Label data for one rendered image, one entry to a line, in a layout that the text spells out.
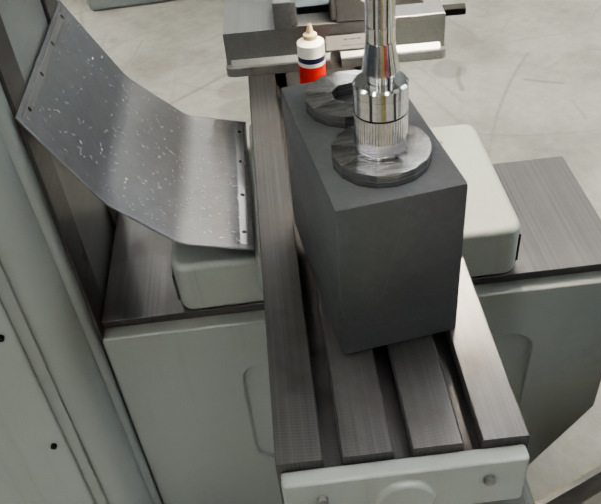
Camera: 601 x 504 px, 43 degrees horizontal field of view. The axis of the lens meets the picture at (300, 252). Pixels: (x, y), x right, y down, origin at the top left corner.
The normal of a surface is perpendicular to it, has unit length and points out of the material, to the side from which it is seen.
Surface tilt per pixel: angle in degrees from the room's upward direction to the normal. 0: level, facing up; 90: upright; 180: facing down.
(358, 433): 0
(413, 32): 90
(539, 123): 0
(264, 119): 0
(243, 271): 90
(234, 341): 90
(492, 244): 90
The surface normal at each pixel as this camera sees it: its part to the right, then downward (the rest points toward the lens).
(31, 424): 0.08, 0.64
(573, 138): -0.07, -0.74
